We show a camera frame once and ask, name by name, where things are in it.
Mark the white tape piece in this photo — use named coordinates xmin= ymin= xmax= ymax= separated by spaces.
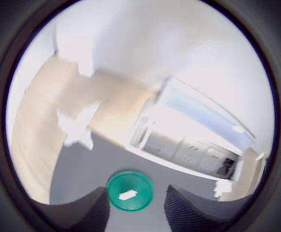
xmin=57 ymin=101 xmax=101 ymax=149
xmin=212 ymin=180 xmax=233 ymax=199

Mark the silver cable duct flap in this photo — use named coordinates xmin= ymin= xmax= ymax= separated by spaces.
xmin=145 ymin=77 xmax=257 ymax=155

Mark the dark grey mat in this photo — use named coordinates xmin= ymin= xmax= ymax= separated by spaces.
xmin=48 ymin=132 xmax=220 ymax=232

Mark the white partition bracket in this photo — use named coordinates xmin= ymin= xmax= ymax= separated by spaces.
xmin=78 ymin=54 xmax=94 ymax=78

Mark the grey partition panel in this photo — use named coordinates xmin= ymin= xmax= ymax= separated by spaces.
xmin=90 ymin=0 xmax=275 ymax=155

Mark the silver cable duct tray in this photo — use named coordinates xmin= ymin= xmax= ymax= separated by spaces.
xmin=130 ymin=116 xmax=245 ymax=181

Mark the round green lid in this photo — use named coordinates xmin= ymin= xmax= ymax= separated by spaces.
xmin=106 ymin=171 xmax=155 ymax=213

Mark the small white plastic terminal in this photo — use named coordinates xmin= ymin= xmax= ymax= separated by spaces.
xmin=118 ymin=189 xmax=138 ymax=201

